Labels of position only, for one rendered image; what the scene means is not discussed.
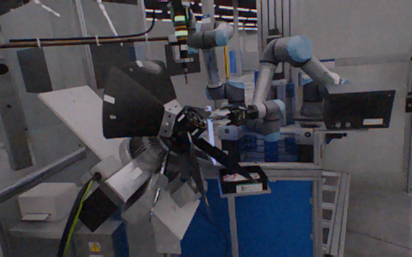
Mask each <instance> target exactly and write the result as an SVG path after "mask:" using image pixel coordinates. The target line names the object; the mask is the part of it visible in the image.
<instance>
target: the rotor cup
mask: <svg viewBox="0 0 412 257"><path fill-rule="evenodd" d="M183 115H184V116H183ZM182 116H183V118H181V117H182ZM193 116H195V117H197V118H198V120H196V119H195V118H193ZM179 118H181V119H180V120H179V121H178V119H179ZM207 128H208V126H207V123H206V122H205V120H204V118H203V116H202V115H201V114H200V113H198V111H196V110H195V109H194V108H191V107H188V106H186V107H183V108H182V109H181V110H180V111H179V112H178V113H177V114H176V118H175V121H174V123H173V131H172V133H171V136H170V137H169V138H168V137H164V136H162V135H161V137H162V139H163V141H164V142H165V144H167V146H168V147H169V148H171V149H172V150H174V151H176V152H178V153H179V154H186V149H184V148H183V145H184V144H186V131H188V133H189V134H190V137H191V138H192V141H193V142H194V141H195V140H196V139H197V138H198V137H199V136H201V135H202V134H203V133H204V132H205V131H206V130H207ZM196 129H198V131H197V132H196V133H194V134H193V135H192V133H193V132H194V131H195V130H196Z"/></svg>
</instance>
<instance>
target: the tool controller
mask: <svg viewBox="0 0 412 257"><path fill-rule="evenodd" d="M395 93H396V90H395V89H394V88H393V86H391V85H390V84H389V82H388V81H371V82H358V83H347V84H334V85H326V86H325V99H324V112H323V120H324V123H325V124H326V129H388V127H389V123H390V119H391V114H392V106H393V102H394V98H395Z"/></svg>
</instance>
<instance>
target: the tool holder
mask: <svg viewBox="0 0 412 257"><path fill-rule="evenodd" d="M168 38H169V39H168V40H167V43H168V44H169V47H171V46H172V49H173V60H175V62H176V63H182V62H189V61H193V59H180V53H179V43H178V41H177V38H176V36H168Z"/></svg>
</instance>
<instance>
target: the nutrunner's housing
mask: <svg viewBox="0 0 412 257"><path fill-rule="evenodd" d="M177 41H178V43H179V53H180V59H188V56H187V39H182V40H177ZM182 68H188V64H187V62H182Z"/></svg>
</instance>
